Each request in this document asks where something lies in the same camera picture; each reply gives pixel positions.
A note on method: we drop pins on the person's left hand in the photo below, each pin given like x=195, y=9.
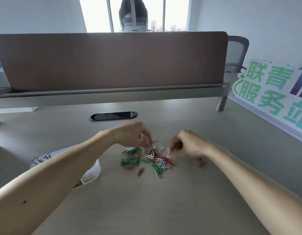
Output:
x=133, y=134

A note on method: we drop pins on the person's right hand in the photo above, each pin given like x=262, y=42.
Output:
x=192, y=145

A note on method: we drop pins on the pile of coloured paper clips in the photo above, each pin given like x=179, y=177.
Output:
x=131, y=160

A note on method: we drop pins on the clear plastic organizer tray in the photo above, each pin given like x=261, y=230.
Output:
x=92, y=172

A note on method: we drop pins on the pile of colourful binder clips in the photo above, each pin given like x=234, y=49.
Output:
x=46, y=157

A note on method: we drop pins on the person's left forearm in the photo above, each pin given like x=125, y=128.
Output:
x=55, y=183

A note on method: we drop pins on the person's right forearm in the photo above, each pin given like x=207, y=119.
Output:
x=251, y=183

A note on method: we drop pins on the brown desk divider panel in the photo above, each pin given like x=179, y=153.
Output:
x=111, y=61

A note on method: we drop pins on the white sign with green lettering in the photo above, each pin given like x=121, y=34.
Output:
x=271, y=95

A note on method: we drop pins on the grey mesh office chair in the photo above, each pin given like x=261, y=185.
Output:
x=235, y=51

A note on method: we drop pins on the white head-mounted headset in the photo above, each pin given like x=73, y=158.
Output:
x=133, y=28

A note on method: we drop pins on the large glass window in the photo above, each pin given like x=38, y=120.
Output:
x=97, y=14

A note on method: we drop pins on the grey divider base rail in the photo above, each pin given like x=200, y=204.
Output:
x=116, y=96

